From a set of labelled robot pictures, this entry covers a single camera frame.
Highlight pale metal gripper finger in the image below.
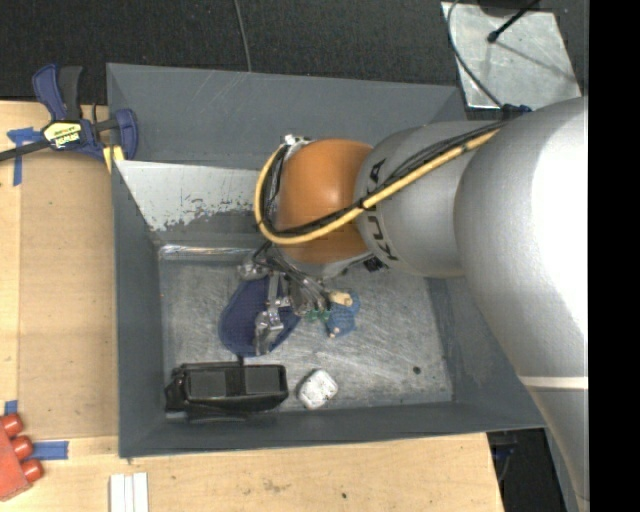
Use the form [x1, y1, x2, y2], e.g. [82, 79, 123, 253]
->
[253, 308, 285, 357]
[238, 261, 292, 308]

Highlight dark blue oval cap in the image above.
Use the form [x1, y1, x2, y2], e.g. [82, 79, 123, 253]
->
[217, 274, 302, 358]

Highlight blue toy figure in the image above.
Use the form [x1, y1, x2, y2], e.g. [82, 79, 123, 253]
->
[324, 289, 361, 340]

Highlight black stapler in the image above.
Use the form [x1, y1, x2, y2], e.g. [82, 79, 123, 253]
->
[164, 362, 291, 422]

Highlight white rounded plastic case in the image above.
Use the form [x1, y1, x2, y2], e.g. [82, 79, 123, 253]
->
[296, 368, 340, 412]

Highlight grey metal bin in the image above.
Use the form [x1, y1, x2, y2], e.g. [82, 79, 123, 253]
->
[105, 62, 547, 459]

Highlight pale wood board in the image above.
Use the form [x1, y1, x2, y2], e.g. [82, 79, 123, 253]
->
[16, 102, 122, 442]

